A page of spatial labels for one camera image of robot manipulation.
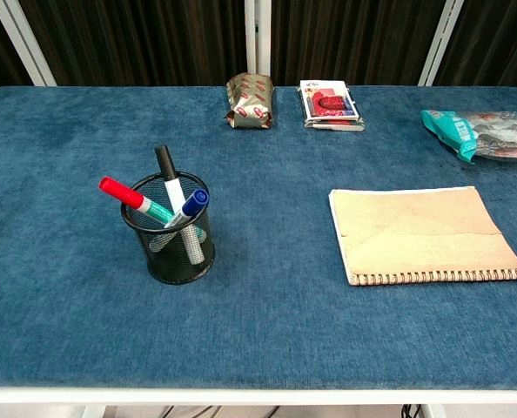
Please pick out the red cap green marker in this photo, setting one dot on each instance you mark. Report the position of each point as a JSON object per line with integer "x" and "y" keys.
{"x": 119, "y": 191}

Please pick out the blue cap white marker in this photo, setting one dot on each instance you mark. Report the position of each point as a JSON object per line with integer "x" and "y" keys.
{"x": 195, "y": 202}

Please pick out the black cap white marker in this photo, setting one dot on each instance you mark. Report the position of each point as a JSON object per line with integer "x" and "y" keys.
{"x": 165, "y": 163}

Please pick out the black pen cup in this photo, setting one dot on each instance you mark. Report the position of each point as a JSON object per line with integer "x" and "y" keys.
{"x": 171, "y": 270}

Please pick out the gold red snack package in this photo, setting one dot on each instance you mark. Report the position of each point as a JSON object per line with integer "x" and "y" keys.
{"x": 250, "y": 102}

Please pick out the blue table cloth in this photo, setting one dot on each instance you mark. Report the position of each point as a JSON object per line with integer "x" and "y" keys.
{"x": 258, "y": 326}

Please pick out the red and white packet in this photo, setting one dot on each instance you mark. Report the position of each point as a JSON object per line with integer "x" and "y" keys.
{"x": 328, "y": 104}

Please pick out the tan spiral notebook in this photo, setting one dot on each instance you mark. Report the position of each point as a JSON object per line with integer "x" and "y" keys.
{"x": 415, "y": 235}

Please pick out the dark pleated curtain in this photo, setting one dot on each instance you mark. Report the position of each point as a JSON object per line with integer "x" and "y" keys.
{"x": 132, "y": 43}

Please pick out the teal snack bag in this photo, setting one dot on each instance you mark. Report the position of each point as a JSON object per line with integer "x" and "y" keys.
{"x": 458, "y": 130}

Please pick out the white frame post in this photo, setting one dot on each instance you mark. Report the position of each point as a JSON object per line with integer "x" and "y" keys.
{"x": 250, "y": 35}
{"x": 23, "y": 41}
{"x": 441, "y": 41}

